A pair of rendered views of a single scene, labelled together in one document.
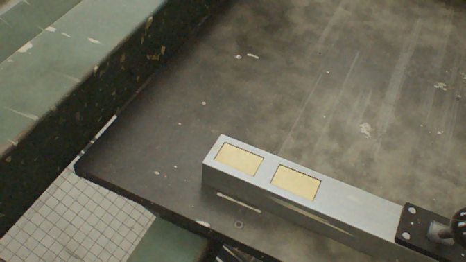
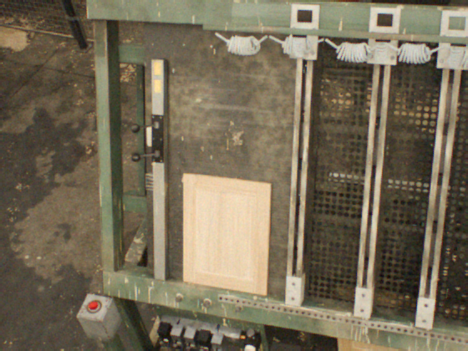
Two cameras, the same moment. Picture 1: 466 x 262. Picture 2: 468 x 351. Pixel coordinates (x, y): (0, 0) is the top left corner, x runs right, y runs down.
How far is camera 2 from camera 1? 2.67 m
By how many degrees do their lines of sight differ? 65
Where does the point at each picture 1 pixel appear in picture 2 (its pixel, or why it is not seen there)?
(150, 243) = (140, 50)
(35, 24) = not seen: outside the picture
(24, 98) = (131, 12)
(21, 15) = not seen: outside the picture
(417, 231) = (155, 119)
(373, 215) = (157, 108)
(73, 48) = (153, 11)
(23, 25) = not seen: outside the picture
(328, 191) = (158, 95)
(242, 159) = (157, 69)
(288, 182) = (156, 84)
